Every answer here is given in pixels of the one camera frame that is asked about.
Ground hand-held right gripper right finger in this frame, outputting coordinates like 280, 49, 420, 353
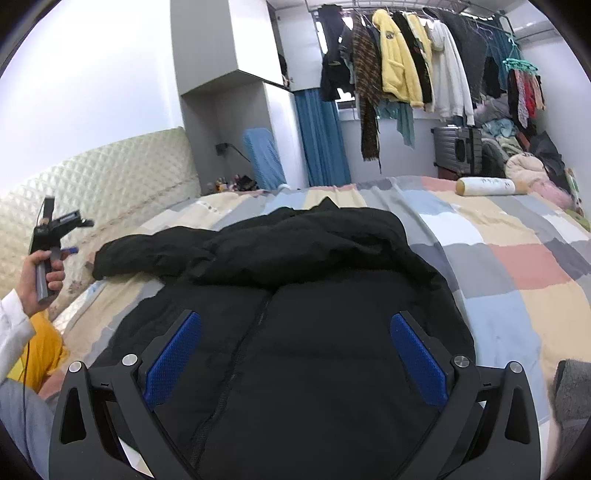
390, 311, 541, 480

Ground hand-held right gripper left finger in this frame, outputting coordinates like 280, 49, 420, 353
48, 310, 203, 480

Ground black puffer jacket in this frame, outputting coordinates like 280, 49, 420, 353
91, 196, 477, 480

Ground person's left forearm white sleeve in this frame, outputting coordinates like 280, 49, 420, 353
0, 291, 37, 385

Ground pile of clothes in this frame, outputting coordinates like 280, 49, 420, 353
474, 99, 578, 208

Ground person's left hand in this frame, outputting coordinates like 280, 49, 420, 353
17, 251, 66, 317

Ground cream quilted headboard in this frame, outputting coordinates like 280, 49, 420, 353
0, 126, 201, 301

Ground person's yellow garment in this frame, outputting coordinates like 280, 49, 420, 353
4, 310, 70, 393

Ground patchwork checked bed sheet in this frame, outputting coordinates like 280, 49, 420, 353
46, 175, 591, 480

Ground grey fuzzy cloth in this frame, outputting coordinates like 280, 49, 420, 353
551, 358, 591, 444

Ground person's grey trousers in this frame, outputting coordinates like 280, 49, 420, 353
0, 376, 61, 480

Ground small items on nightstand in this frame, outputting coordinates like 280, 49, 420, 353
209, 174, 259, 193

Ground cream cylindrical pillow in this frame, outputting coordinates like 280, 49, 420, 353
455, 176, 517, 196

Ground dark grey suitcase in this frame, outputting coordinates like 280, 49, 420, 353
431, 124, 484, 179

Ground blue curtain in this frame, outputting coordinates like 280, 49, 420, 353
294, 89, 352, 187

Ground brown plaid scarf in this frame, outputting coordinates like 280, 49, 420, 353
352, 11, 384, 162

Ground white hoodie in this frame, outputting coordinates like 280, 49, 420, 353
426, 19, 476, 126

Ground teal hanger with scarves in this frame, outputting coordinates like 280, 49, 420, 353
502, 32, 546, 125

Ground yellow hooded jacket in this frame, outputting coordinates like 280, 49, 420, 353
371, 9, 424, 109

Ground black hanging jacket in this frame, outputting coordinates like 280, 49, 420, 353
318, 4, 357, 102

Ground black hanging coat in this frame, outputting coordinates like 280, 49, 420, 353
438, 8, 494, 100

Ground black wall socket with cable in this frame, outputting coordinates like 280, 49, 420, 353
214, 142, 252, 161

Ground grey wall cabinet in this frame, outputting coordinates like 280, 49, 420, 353
170, 0, 309, 195

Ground metal clothes rail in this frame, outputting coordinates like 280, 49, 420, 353
305, 0, 555, 38

